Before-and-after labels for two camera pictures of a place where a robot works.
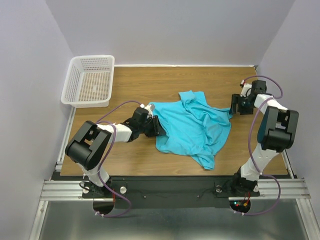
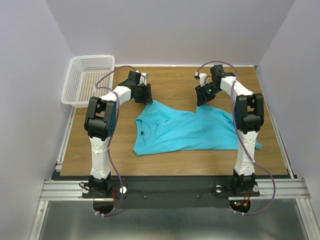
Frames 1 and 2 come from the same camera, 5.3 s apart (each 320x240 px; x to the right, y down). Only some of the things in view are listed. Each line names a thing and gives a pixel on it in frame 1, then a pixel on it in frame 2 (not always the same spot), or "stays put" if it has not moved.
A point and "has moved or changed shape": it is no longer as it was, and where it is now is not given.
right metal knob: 219,189 stays put
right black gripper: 236,98 -> 201,97
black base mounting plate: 168,193 stays put
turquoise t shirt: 193,126 has moved or changed shape
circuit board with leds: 241,206 stays put
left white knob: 123,190 stays put
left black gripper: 158,130 -> 147,97
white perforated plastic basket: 89,81 stays put
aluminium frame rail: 72,190 stays put
